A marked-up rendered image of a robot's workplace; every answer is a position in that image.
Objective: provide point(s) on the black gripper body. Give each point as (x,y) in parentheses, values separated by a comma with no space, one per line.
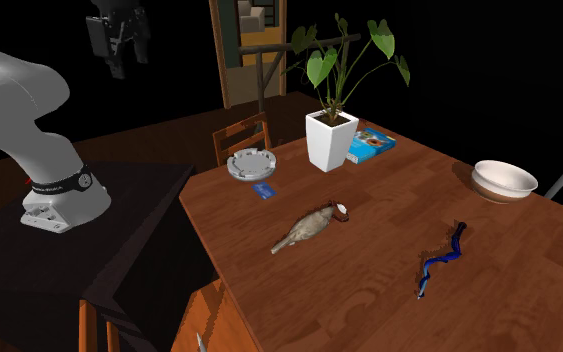
(126,27)

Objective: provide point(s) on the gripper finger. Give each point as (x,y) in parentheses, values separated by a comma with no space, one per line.
(142,48)
(117,64)

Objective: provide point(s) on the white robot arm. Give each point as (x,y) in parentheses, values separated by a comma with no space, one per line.
(13,102)

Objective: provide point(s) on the wooden framed doorway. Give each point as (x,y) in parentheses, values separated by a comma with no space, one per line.
(256,73)

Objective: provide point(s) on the grey round ashtray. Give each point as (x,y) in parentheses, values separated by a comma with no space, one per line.
(252,164)

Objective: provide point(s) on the small blue card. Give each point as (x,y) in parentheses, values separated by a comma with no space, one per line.
(264,190)

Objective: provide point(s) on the dark robot stand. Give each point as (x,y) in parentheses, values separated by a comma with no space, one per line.
(66,253)

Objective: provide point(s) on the green plant in white pot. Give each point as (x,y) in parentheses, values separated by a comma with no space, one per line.
(328,141)

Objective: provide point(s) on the brown bird figure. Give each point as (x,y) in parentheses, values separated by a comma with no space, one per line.
(306,228)

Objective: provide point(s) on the blue book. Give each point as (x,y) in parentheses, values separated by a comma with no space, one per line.
(371,145)

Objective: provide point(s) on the orange wooden chair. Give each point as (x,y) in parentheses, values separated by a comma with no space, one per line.
(212,322)

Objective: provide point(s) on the small grey pointed blade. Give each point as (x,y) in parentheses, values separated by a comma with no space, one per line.
(202,343)

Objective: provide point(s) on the brown wooden table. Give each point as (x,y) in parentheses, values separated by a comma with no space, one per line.
(388,292)

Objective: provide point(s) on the twisted blue pen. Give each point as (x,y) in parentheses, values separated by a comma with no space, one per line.
(444,257)

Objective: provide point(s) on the white and brown bowl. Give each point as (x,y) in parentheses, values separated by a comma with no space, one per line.
(503,181)

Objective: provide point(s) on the dark wooden rail stand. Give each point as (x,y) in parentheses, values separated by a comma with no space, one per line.
(261,73)

